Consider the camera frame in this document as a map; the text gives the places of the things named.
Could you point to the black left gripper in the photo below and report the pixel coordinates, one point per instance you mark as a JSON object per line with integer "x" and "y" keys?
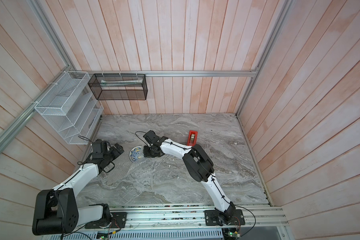
{"x": 119, "y": 148}

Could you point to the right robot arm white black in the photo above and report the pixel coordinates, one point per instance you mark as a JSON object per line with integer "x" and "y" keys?
{"x": 201, "y": 169}

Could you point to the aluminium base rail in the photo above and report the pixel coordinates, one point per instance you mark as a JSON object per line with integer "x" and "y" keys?
{"x": 193, "y": 216}

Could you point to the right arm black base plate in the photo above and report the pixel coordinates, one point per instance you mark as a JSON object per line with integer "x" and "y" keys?
{"x": 217, "y": 218}

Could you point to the black mesh wall basket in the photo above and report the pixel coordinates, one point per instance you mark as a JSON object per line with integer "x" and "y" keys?
{"x": 119, "y": 86}

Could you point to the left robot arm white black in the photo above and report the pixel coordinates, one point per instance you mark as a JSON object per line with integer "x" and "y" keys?
{"x": 56, "y": 210}

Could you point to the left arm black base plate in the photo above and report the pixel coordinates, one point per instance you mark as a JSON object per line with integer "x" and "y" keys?
{"x": 117, "y": 221}

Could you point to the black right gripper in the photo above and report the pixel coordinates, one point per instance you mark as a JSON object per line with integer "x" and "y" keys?
{"x": 146, "y": 154}

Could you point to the blue yellow patterned bowl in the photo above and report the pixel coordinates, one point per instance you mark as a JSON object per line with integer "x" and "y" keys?
{"x": 136, "y": 154}

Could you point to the red tape dispenser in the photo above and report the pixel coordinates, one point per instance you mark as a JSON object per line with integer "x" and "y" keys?
{"x": 195, "y": 141}

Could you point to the white wire mesh shelf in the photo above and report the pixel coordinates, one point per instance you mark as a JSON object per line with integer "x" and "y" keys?
{"x": 70, "y": 111}

